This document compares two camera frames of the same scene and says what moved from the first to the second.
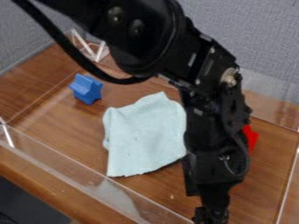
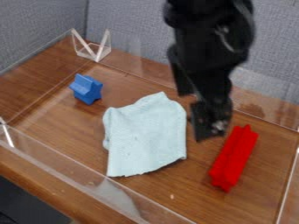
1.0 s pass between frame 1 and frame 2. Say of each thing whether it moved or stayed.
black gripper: moved
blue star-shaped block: stayed
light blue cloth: stayed
